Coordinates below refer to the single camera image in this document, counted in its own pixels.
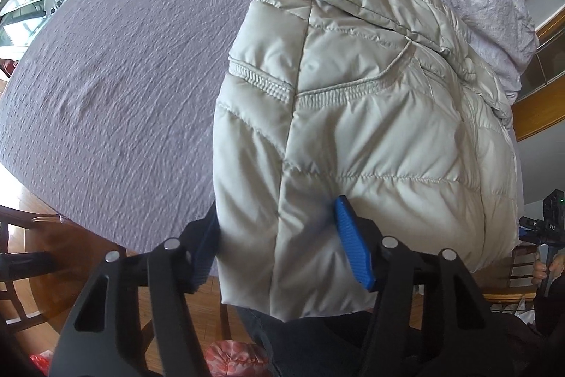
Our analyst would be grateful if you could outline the beige puffer jacket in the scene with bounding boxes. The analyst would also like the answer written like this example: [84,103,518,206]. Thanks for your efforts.
[211,0,526,322]

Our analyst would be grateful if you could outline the person's dark pants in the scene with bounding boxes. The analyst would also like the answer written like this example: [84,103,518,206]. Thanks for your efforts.
[233,298,565,377]

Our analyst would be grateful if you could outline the red patterned bag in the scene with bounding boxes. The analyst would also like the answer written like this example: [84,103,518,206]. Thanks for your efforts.
[204,339,272,377]

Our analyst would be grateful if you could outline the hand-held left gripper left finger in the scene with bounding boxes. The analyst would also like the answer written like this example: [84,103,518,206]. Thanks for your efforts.
[56,200,221,377]

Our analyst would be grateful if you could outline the wooden chair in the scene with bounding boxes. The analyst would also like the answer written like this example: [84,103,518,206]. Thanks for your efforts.
[0,204,129,336]

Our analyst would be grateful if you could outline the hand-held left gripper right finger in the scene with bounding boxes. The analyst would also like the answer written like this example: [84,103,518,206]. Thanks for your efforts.
[334,195,515,377]

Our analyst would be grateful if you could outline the person's right hand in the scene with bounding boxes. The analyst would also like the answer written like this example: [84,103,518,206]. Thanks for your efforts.
[531,251,565,287]

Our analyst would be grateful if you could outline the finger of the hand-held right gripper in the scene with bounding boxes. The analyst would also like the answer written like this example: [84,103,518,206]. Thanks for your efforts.
[517,216,537,241]

